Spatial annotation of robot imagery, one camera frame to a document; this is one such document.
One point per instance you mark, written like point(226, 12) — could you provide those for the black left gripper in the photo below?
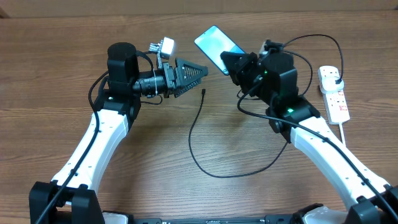
point(174, 82)

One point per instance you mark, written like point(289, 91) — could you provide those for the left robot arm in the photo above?
point(71, 195)

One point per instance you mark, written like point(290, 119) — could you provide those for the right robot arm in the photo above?
point(272, 77)

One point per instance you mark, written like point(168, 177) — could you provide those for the white power strip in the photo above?
point(335, 103)

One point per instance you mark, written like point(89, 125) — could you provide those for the Samsung Galaxy smartphone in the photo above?
point(213, 42)

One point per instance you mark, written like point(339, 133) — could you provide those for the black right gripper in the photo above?
point(247, 63)

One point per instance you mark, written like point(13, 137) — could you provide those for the white charger plug adapter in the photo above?
point(331, 84)

